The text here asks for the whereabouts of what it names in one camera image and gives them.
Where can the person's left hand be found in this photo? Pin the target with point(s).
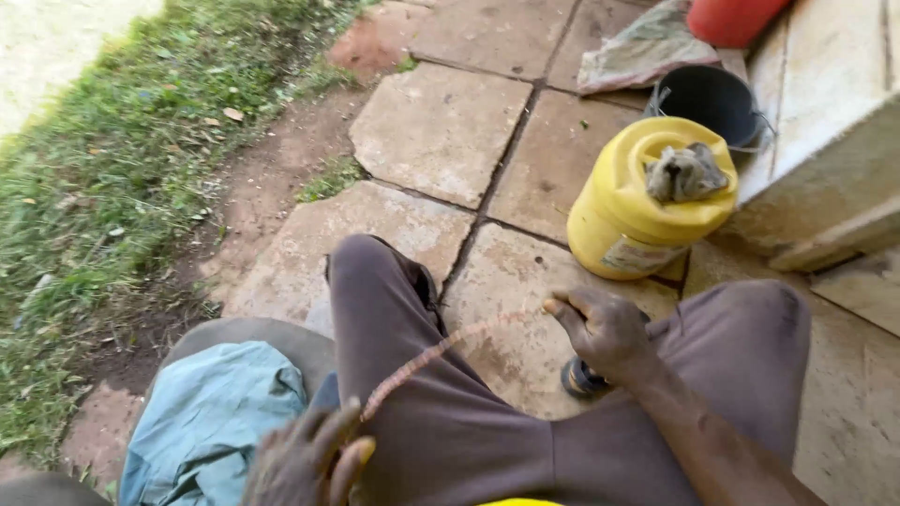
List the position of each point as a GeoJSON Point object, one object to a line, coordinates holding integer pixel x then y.
{"type": "Point", "coordinates": [295, 464]}

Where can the grey rag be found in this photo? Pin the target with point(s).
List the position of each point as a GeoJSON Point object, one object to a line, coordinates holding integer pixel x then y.
{"type": "Point", "coordinates": [683, 174]}

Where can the grey basin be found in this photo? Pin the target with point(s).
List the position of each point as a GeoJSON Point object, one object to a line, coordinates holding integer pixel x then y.
{"type": "Point", "coordinates": [302, 348]}

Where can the concrete step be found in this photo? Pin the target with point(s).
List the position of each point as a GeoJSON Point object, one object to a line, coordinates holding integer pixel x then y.
{"type": "Point", "coordinates": [822, 168]}

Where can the yellow plastic jerrycan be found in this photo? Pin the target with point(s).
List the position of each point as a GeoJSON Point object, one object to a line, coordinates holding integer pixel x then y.
{"type": "Point", "coordinates": [626, 225]}

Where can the person's right hand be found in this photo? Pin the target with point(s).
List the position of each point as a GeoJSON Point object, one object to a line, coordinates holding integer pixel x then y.
{"type": "Point", "coordinates": [610, 337]}

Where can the red plastic container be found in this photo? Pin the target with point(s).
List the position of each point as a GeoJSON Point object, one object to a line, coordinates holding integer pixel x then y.
{"type": "Point", "coordinates": [731, 20]}

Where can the person's grey trousers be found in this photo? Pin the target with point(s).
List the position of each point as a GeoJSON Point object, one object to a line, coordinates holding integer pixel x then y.
{"type": "Point", "coordinates": [457, 436]}

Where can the faded dirty sack cloth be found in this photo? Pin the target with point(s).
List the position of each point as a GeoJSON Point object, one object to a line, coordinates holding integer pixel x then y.
{"type": "Point", "coordinates": [643, 53]}

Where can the light blue cloth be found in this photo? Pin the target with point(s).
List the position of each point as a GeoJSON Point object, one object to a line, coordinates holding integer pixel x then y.
{"type": "Point", "coordinates": [204, 421]}

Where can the grey round object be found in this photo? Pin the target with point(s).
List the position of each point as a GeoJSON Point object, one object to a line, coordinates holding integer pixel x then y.
{"type": "Point", "coordinates": [42, 492]}

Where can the black plastic bucket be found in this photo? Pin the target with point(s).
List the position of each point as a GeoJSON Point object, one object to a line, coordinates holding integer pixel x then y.
{"type": "Point", "coordinates": [710, 102]}

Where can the person's yellow shirt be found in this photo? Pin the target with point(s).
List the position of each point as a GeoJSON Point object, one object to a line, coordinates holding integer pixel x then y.
{"type": "Point", "coordinates": [519, 502]}

